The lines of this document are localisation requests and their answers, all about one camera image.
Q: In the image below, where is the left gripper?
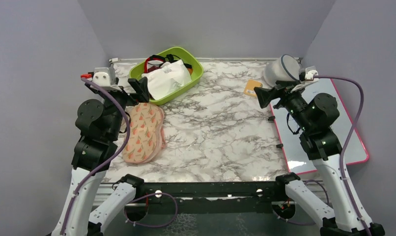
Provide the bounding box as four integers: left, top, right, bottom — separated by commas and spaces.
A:
99, 76, 149, 138

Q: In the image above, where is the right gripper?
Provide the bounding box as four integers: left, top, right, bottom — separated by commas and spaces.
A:
255, 80, 312, 131

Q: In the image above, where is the white mesh laundry bag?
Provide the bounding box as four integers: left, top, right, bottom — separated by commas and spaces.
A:
263, 54, 301, 87

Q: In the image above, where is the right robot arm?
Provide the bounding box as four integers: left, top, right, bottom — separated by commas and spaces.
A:
254, 86, 385, 236

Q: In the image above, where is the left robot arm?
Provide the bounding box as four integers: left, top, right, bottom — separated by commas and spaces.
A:
51, 73, 149, 236

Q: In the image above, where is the white cloth bag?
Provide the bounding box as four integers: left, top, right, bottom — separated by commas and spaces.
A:
141, 60, 192, 100

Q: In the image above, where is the floral peach laundry bag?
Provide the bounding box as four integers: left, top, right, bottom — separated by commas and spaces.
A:
122, 103, 166, 165

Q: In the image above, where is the small orange notebook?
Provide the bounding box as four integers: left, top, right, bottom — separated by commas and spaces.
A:
243, 80, 263, 97

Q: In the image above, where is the red black garment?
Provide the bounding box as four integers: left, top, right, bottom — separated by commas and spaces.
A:
142, 54, 181, 75

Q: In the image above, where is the green plastic basin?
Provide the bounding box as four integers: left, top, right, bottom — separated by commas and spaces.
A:
129, 47, 203, 105

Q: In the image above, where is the pink framed whiteboard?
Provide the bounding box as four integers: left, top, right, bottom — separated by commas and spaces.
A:
269, 77, 370, 176

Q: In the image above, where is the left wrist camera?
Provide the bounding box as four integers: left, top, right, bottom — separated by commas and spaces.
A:
80, 67, 123, 91

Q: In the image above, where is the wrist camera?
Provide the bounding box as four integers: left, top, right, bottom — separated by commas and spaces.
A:
80, 67, 123, 91
291, 66, 319, 93

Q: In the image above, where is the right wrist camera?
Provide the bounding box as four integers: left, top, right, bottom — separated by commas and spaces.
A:
291, 66, 319, 93

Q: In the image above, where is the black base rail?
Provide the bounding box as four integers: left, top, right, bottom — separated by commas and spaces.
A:
124, 181, 296, 219

